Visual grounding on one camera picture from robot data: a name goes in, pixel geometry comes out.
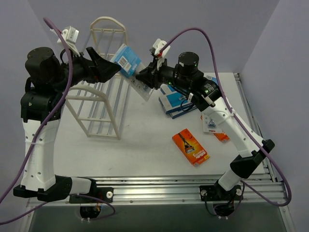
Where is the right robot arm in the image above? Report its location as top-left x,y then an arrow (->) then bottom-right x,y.
136,52 -> 275,200

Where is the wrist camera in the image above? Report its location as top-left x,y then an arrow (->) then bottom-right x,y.
150,38 -> 170,70
61,26 -> 80,56

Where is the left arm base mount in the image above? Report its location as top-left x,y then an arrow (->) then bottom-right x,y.
69,187 -> 114,204

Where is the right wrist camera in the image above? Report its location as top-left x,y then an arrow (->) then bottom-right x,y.
150,38 -> 170,70

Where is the cream metal-rod shelf rack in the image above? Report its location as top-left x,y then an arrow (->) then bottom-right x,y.
66,16 -> 130,140

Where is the blue harry's box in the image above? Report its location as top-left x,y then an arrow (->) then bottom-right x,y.
160,84 -> 177,96
158,92 -> 197,119

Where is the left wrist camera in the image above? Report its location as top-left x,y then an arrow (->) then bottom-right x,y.
61,26 -> 80,56

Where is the aluminium rail frame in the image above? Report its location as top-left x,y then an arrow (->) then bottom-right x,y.
26,72 -> 289,207

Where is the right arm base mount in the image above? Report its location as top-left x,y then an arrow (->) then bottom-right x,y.
199,185 -> 243,202

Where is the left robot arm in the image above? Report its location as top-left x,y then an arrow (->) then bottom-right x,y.
13,47 -> 121,203

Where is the blue Gillette razor blister pack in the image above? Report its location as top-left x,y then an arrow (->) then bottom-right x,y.
110,43 -> 153,102

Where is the upper blue Harry's box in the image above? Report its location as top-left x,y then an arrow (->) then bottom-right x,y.
160,84 -> 177,96

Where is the orange Gillette Fusion box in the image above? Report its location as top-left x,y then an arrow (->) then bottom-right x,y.
172,129 -> 210,167

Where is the lower blue Harry's box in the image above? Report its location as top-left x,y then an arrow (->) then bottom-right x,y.
158,92 -> 197,119

